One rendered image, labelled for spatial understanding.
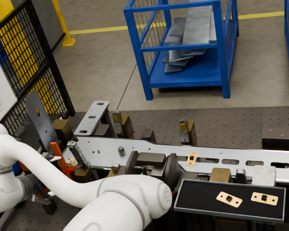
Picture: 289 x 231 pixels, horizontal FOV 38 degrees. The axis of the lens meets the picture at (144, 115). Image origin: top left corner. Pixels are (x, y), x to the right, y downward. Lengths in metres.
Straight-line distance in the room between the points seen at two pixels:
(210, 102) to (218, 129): 1.39
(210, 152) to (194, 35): 2.10
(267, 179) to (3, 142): 0.94
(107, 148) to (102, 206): 1.14
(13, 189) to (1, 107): 0.92
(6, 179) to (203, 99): 2.74
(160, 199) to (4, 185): 0.60
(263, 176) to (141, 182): 0.73
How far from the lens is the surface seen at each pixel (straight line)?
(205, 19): 4.14
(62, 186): 1.21
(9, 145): 1.36
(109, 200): 0.96
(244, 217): 1.46
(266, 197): 1.49
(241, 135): 2.42
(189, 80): 3.85
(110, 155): 2.02
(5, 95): 2.32
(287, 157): 1.87
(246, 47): 4.60
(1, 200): 1.41
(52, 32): 5.21
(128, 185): 1.00
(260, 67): 4.26
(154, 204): 0.99
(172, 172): 1.66
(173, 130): 2.53
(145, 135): 2.09
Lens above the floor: 2.32
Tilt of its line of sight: 37 degrees down
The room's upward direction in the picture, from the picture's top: 15 degrees counter-clockwise
